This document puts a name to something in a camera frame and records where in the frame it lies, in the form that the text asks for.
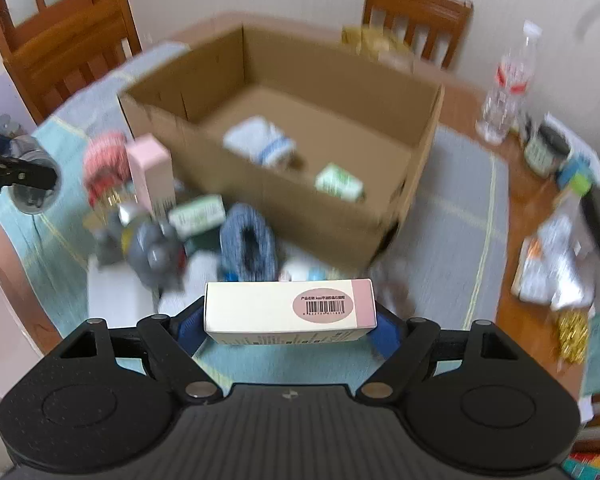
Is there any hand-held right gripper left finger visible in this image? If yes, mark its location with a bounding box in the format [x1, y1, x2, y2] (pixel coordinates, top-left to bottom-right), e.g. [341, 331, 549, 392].
[80, 297, 221, 405]

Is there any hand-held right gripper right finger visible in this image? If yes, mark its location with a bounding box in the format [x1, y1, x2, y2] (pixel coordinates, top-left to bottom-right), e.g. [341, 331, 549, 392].
[357, 302, 509, 405]

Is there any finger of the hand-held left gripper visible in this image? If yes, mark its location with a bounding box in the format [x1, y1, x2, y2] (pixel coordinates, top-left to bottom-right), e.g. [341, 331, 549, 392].
[0, 130, 60, 216]

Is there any pink and white carton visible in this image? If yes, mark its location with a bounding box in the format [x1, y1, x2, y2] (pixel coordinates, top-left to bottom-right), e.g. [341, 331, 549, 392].
[203, 278, 378, 347]

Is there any cardboard box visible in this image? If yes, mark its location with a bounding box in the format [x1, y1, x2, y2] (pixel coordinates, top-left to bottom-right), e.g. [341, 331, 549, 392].
[117, 24, 446, 272]

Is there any red and pink knitted sock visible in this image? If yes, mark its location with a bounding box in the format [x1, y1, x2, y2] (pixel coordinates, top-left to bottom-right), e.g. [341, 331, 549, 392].
[83, 130, 131, 207]

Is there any grey plush toy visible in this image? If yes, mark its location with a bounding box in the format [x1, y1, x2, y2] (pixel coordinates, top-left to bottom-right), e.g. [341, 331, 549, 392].
[96, 207, 187, 292]

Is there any blue knitted sock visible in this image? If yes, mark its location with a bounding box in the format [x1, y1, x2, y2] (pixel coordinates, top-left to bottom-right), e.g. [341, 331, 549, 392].
[219, 203, 281, 282]

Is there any white figurine with blue hat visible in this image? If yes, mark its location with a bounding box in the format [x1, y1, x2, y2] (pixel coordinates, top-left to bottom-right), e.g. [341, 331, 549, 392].
[279, 259, 342, 283]

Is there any blue and grey checked mat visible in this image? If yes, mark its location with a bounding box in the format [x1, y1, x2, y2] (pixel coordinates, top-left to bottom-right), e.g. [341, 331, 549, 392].
[0, 42, 512, 403]

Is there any green medical box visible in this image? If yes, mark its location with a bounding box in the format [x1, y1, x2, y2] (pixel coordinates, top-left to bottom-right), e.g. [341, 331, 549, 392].
[168, 196, 226, 239]

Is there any small green and white box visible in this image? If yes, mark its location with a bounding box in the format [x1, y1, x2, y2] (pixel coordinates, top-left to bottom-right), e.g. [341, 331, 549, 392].
[314, 163, 367, 204]

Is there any gold tinsel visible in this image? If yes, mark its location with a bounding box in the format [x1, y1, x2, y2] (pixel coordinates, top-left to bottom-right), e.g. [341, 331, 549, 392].
[556, 309, 590, 367]

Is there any white sock with blue stripe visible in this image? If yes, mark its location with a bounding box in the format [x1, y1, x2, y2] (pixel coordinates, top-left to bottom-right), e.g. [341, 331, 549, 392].
[223, 115, 296, 167]

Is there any small jar with dark lid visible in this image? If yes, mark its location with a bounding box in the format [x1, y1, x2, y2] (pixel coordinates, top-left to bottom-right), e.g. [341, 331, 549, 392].
[523, 122, 574, 179]

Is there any small blue and green container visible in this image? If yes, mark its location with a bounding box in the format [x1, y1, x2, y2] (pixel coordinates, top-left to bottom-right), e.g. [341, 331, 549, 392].
[555, 154, 595, 196]

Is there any colourful bag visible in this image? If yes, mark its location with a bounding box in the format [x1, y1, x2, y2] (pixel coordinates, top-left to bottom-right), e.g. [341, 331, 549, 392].
[564, 452, 600, 480]

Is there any clear plastic water bottle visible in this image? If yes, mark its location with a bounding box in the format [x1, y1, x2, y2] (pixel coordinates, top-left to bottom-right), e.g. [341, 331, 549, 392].
[475, 20, 544, 147]

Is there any yellow bag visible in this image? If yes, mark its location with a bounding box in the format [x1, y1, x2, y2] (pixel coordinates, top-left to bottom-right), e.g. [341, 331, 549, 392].
[341, 24, 417, 63]

